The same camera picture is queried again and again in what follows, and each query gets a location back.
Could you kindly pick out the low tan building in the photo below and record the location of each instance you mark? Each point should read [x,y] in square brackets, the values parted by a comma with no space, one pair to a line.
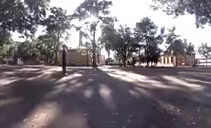
[74,56]

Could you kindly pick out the grey asphalt road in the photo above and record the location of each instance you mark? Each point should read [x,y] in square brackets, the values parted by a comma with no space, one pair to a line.
[103,96]

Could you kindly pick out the row of trees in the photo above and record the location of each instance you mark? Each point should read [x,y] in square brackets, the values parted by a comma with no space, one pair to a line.
[93,33]

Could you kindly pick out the pale building with windows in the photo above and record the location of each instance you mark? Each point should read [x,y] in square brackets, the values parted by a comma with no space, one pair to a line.
[173,60]

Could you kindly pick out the dark bollard post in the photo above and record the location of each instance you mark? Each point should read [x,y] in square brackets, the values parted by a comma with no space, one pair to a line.
[64,60]

